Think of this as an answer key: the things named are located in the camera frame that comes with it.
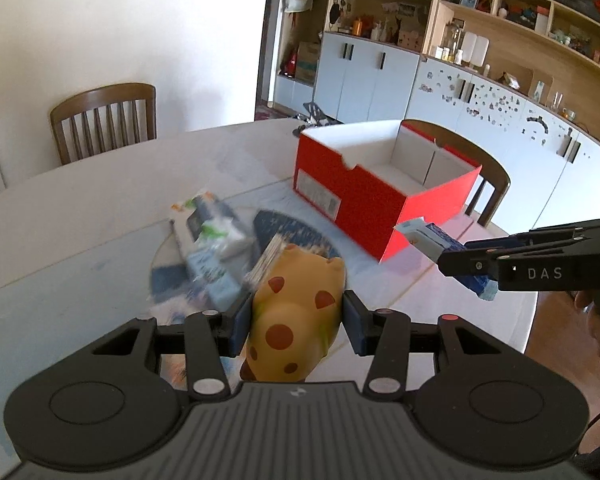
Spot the brown wooden chair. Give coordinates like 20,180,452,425
50,82,157,165
402,119,510,228

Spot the light blue carton box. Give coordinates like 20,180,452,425
185,249,242,311

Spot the red cardboard shoe box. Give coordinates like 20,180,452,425
294,120,482,262

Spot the white tissue pack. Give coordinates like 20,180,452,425
169,192,253,261

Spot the wooden shelf unit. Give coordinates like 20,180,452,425
274,0,600,141

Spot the white wall cabinet unit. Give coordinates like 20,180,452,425
272,29,600,235

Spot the cardboard box by cabinet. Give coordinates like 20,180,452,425
294,41,321,84

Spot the beige crinkled snack bag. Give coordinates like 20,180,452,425
242,233,287,292

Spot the black folding stand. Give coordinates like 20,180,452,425
292,101,339,138

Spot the yellow spotted squishy toy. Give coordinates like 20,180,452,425
239,244,347,382

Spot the small blue white box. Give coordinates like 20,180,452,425
394,218,498,301

